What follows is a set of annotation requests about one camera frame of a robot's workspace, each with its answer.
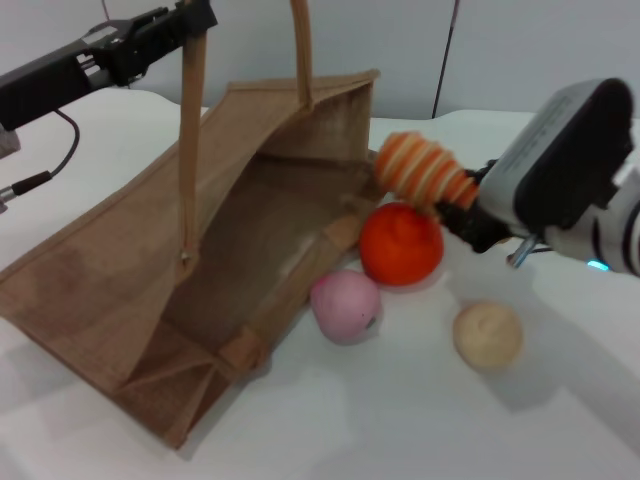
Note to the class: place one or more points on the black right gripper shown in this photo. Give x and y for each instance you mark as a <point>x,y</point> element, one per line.
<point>555,160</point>

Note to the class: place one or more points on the orange toy fruit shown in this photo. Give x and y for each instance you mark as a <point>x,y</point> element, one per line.
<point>400,245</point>

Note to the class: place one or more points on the brown burlap handbag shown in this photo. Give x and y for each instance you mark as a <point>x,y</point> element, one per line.
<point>125,250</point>

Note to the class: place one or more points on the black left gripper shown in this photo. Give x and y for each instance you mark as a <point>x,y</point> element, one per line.
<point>55,80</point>

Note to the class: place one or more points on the orange striped bread loaf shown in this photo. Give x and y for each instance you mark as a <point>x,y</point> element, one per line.
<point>425,170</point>

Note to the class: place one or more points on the beige round bun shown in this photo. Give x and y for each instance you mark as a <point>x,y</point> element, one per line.
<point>487,332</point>

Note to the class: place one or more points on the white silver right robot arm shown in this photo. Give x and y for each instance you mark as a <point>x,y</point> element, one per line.
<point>615,235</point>

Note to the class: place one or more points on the pink toy peach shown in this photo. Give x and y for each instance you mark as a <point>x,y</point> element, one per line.
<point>345,305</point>

